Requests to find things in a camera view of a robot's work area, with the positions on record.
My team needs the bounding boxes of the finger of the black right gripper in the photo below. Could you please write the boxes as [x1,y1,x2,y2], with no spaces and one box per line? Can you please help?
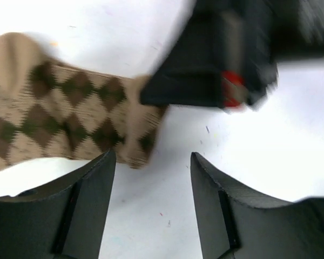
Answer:
[140,1,233,108]

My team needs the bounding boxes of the beige brown argyle sock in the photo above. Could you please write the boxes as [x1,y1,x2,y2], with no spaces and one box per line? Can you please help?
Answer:
[0,32,166,170]

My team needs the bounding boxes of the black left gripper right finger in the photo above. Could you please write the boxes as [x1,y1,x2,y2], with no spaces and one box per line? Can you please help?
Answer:
[190,152,324,259]

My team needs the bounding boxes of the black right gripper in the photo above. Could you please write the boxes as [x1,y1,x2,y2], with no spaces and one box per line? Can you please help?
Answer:
[240,0,324,106]

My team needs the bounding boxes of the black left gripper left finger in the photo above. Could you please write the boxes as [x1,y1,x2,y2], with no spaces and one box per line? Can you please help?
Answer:
[0,151,116,259]

